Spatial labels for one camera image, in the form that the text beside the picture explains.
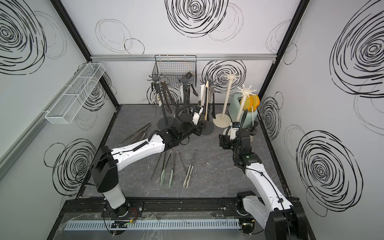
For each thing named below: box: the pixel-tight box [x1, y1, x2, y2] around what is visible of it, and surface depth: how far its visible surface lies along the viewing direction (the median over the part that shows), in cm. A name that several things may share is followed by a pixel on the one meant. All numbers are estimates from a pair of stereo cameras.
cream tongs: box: [183, 149, 198, 188], surface depth 84 cm
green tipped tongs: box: [160, 149, 174, 188], surface depth 84 cm
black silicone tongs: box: [159, 80, 172, 114], surface depth 88 cm
